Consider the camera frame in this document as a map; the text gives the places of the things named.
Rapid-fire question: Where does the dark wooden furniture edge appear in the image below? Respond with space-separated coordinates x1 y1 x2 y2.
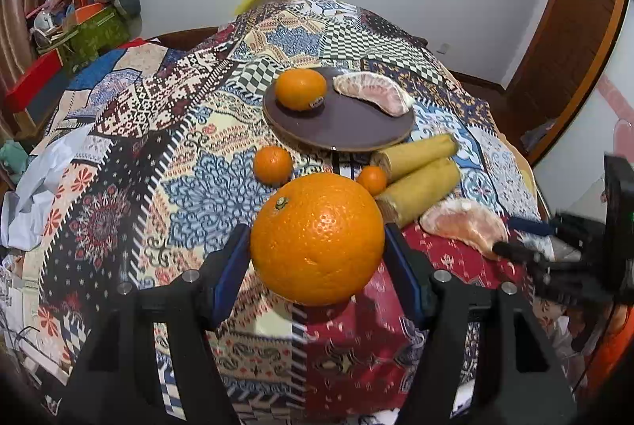
157 26 221 52

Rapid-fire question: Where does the brown round plate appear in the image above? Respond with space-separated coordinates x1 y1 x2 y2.
262 67 416 152

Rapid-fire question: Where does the brown curtain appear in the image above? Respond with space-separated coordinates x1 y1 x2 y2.
0 0 57 94

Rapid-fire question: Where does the teal cloth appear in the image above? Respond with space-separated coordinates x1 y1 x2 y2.
0 142 31 173

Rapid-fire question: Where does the large orange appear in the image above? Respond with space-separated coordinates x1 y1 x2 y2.
250 172 386 307

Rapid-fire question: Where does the yellow corn cob piece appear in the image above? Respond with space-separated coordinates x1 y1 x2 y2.
375 157 462 228
370 133 459 183

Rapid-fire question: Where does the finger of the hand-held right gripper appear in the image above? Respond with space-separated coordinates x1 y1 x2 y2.
508 211 607 257
493 241 612 307

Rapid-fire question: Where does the medium tangerine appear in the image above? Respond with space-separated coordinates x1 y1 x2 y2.
253 146 294 186

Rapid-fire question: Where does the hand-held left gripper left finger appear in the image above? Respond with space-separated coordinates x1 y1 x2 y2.
57 223 253 425

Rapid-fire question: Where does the small tangerine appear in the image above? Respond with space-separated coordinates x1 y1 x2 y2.
357 166 388 196

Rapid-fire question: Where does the brown wooden door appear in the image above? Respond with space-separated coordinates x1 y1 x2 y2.
502 0 630 148

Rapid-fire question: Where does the orange with dark sticker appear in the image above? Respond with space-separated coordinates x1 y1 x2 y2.
275 68 328 112

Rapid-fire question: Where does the orange box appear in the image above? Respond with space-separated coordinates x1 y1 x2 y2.
72 1 107 23

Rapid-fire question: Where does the orange clothing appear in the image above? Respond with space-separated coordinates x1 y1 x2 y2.
587 303 634 406

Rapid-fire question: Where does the patchwork patterned tablecloth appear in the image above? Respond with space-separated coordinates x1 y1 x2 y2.
0 0 556 425

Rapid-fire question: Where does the pink wall decal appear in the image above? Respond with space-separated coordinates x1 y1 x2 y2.
597 75 634 143

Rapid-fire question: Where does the green patterned box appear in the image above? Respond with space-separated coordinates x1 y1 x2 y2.
64 4 130 69

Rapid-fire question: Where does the white crumpled cloth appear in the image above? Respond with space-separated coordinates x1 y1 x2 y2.
0 123 92 252

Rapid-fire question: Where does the peeled pomelo segment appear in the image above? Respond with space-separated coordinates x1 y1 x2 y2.
420 198 510 261
333 71 414 117

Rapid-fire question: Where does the red flat box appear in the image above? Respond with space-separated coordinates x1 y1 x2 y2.
4 51 70 113

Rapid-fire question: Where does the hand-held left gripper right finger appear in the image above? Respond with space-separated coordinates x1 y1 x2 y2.
384 223 578 425

